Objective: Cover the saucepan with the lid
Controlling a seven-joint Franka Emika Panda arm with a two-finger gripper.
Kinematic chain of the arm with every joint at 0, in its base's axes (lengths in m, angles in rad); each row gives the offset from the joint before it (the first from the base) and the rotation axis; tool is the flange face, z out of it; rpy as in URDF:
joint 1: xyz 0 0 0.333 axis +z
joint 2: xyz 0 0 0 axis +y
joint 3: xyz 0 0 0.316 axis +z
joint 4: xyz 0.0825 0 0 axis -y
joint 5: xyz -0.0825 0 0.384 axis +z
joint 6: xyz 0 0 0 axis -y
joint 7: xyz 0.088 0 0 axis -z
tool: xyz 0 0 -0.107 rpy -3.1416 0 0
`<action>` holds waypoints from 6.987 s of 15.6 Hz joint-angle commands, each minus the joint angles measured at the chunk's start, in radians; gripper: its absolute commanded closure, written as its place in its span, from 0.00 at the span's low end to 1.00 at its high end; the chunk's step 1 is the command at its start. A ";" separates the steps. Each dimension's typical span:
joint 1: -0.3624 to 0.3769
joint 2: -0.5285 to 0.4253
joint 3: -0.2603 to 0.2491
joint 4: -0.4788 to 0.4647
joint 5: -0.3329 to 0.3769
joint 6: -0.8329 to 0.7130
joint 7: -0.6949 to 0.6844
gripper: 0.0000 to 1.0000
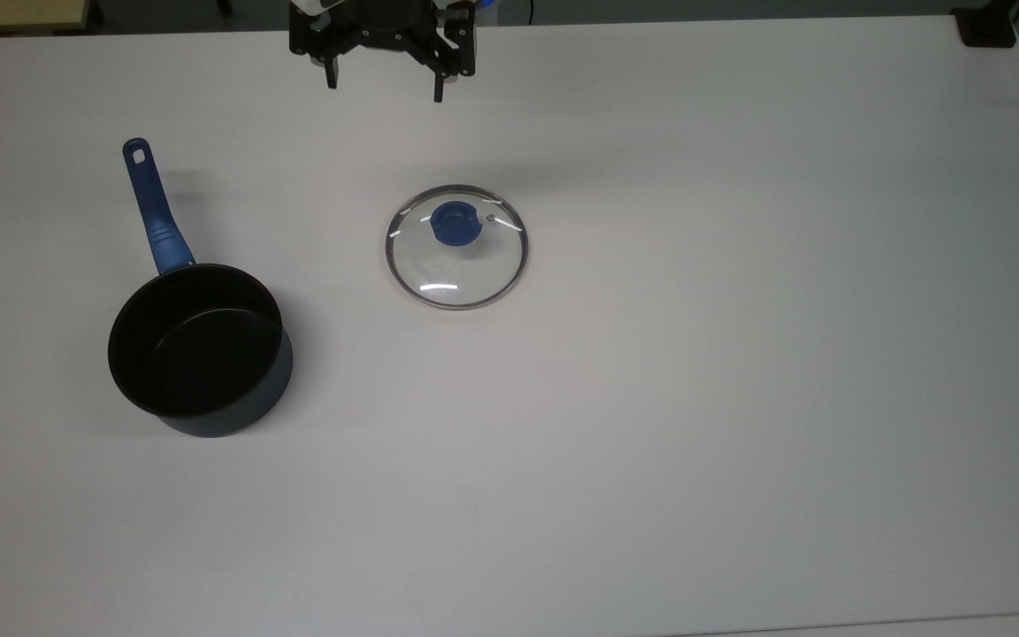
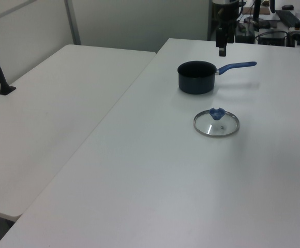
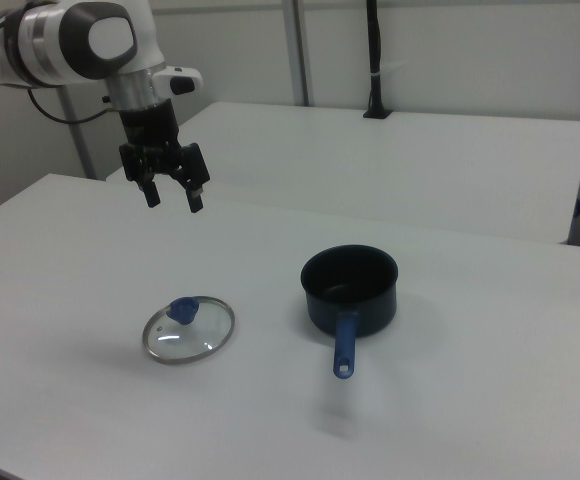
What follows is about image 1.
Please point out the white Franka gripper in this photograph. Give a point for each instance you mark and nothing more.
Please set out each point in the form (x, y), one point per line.
(383, 31)

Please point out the glass lid with blue knob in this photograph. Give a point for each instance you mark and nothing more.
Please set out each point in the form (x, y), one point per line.
(456, 248)

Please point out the light wooden furniture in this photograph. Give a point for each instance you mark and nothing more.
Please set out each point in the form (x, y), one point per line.
(14, 13)

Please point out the black clamp box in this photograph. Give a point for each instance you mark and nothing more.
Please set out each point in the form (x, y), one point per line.
(985, 25)

